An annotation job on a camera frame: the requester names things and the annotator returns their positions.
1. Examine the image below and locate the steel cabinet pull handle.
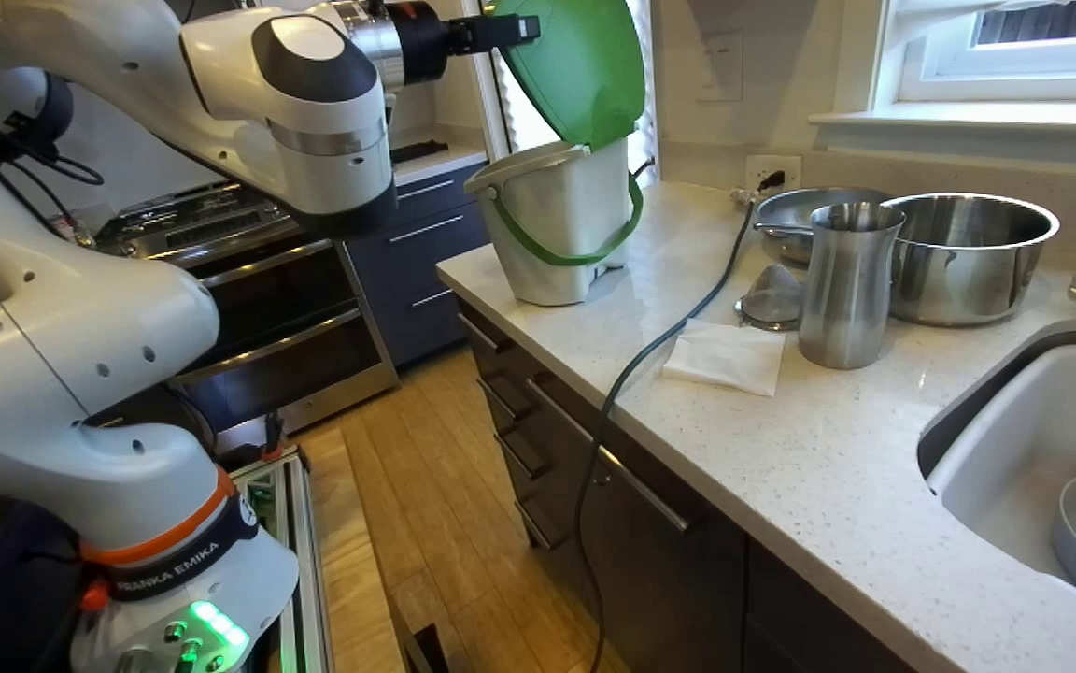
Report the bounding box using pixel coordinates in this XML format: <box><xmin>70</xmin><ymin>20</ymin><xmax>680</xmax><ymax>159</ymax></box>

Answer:
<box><xmin>522</xmin><ymin>375</ymin><xmax>697</xmax><ymax>538</ymax></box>

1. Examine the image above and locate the stainless steel oven range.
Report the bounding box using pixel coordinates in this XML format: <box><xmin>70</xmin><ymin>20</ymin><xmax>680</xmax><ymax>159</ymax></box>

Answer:
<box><xmin>86</xmin><ymin>179</ymin><xmax>405</xmax><ymax>442</ymax></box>

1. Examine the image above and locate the large stainless steel pot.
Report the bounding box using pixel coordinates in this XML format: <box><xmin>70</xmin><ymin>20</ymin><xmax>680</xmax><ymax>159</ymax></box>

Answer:
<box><xmin>878</xmin><ymin>187</ymin><xmax>1063</xmax><ymax>330</ymax></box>

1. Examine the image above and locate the black corrugated cable hose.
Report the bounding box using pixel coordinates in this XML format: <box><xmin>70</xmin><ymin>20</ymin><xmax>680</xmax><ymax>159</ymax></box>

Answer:
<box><xmin>0</xmin><ymin>71</ymin><xmax>113</xmax><ymax>242</ymax></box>

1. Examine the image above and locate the blue drawer cabinet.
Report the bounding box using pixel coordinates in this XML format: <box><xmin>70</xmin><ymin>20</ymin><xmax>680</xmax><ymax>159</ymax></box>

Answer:
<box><xmin>338</xmin><ymin>143</ymin><xmax>509</xmax><ymax>375</ymax></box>

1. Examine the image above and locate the robot mounting cart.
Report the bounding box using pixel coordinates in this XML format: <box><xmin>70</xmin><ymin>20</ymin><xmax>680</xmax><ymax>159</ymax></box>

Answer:
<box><xmin>227</xmin><ymin>448</ymin><xmax>332</xmax><ymax>673</ymax></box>

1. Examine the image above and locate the dark power cable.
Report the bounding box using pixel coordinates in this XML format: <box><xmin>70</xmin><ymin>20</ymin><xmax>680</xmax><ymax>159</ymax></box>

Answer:
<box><xmin>572</xmin><ymin>172</ymin><xmax>791</xmax><ymax>673</ymax></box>

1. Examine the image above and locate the green plastic bin lid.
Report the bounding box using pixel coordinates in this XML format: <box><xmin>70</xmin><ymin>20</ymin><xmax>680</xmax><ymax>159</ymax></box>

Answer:
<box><xmin>486</xmin><ymin>0</ymin><xmax>652</xmax><ymax>156</ymax></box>

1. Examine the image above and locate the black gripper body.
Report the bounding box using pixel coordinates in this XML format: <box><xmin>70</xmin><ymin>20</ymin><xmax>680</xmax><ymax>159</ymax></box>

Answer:
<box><xmin>384</xmin><ymin>0</ymin><xmax>471</xmax><ymax>85</ymax></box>

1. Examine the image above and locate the white kitchen sink basin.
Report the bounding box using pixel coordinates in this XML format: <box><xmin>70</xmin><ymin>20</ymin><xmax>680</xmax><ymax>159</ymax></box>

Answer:
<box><xmin>917</xmin><ymin>324</ymin><xmax>1076</xmax><ymax>629</ymax></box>

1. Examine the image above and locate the green bin carry handle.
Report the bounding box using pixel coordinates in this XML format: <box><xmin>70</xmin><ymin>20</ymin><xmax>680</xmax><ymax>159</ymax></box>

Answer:
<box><xmin>482</xmin><ymin>167</ymin><xmax>652</xmax><ymax>270</ymax></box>

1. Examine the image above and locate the white paper napkin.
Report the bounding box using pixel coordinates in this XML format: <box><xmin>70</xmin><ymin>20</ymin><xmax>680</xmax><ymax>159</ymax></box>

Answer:
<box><xmin>661</xmin><ymin>314</ymin><xmax>791</xmax><ymax>399</ymax></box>

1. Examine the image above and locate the stainless steel colander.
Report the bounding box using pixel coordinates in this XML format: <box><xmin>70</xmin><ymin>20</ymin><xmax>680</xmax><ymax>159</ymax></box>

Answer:
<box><xmin>728</xmin><ymin>187</ymin><xmax>866</xmax><ymax>334</ymax></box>

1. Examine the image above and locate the dark counter cabinet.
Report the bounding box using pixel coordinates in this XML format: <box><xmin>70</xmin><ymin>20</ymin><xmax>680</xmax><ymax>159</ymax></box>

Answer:
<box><xmin>458</xmin><ymin>304</ymin><xmax>922</xmax><ymax>673</ymax></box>

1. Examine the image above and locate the white plastic compost bin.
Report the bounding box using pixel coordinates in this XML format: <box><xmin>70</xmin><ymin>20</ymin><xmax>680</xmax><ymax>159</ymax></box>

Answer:
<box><xmin>463</xmin><ymin>134</ymin><xmax>644</xmax><ymax>310</ymax></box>

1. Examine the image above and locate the tall stainless steel canister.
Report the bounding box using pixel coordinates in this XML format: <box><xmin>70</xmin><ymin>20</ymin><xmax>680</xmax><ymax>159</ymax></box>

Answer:
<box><xmin>795</xmin><ymin>198</ymin><xmax>907</xmax><ymax>375</ymax></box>

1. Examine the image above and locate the white framed kitchen window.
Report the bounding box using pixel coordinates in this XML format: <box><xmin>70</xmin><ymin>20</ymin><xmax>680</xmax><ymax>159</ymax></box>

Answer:
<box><xmin>810</xmin><ymin>0</ymin><xmax>1076</xmax><ymax>143</ymax></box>

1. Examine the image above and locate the white wall outlet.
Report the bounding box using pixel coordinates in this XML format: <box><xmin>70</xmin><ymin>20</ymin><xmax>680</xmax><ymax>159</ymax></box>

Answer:
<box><xmin>743</xmin><ymin>148</ymin><xmax>803</xmax><ymax>198</ymax></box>

